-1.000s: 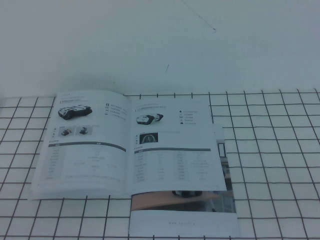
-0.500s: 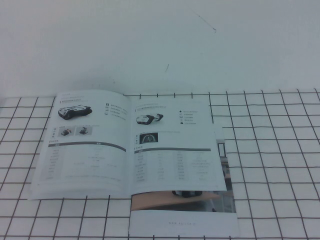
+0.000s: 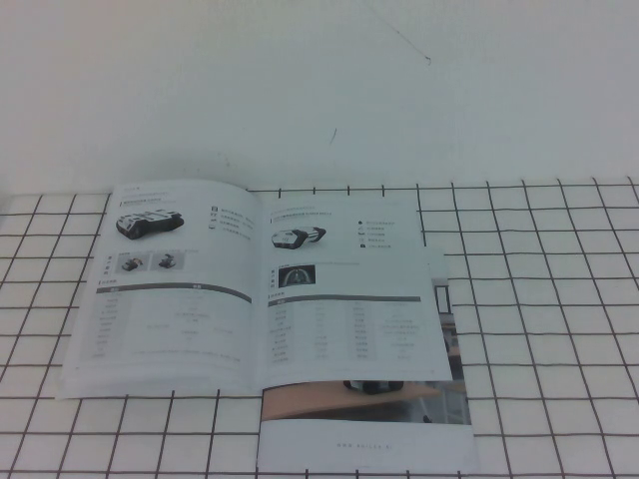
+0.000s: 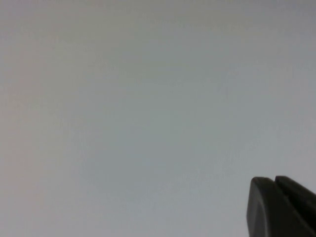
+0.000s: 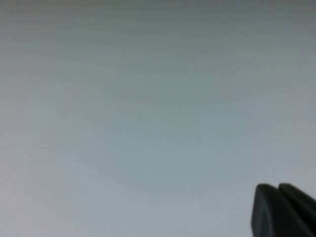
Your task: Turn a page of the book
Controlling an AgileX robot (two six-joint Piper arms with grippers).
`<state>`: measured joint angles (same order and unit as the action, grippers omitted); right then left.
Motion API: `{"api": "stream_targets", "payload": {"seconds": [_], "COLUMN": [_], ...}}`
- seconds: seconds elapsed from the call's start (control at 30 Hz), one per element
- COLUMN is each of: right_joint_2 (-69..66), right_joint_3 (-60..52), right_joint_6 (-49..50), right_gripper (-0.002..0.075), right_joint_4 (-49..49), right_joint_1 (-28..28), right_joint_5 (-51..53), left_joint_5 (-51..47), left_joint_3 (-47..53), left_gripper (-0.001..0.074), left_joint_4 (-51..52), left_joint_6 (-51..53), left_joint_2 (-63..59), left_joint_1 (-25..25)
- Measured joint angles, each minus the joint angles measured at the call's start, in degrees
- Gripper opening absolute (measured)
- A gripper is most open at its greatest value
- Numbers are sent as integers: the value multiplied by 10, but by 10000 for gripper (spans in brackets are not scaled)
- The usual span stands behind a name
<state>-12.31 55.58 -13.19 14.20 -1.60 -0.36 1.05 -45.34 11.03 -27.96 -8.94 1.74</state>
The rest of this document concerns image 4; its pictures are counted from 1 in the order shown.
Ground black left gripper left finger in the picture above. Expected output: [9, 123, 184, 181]
[246, 176, 316, 237]

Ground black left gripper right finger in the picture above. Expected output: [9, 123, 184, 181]
[275, 175, 316, 230]

